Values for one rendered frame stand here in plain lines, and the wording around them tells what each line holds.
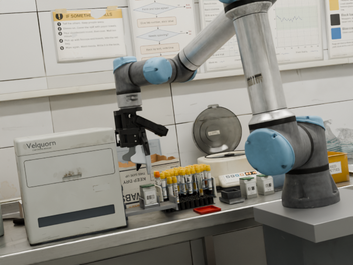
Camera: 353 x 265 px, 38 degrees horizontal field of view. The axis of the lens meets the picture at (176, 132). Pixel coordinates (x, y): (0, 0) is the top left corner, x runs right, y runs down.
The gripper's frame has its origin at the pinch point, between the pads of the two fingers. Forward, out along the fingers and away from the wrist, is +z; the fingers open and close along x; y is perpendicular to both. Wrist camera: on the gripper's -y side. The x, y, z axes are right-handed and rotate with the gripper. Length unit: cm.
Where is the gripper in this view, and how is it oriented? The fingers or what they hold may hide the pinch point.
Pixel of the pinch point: (145, 171)
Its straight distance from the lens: 159.4
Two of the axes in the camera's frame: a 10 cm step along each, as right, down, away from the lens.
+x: 3.3, 0.1, -9.4
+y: -9.4, 1.3, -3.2
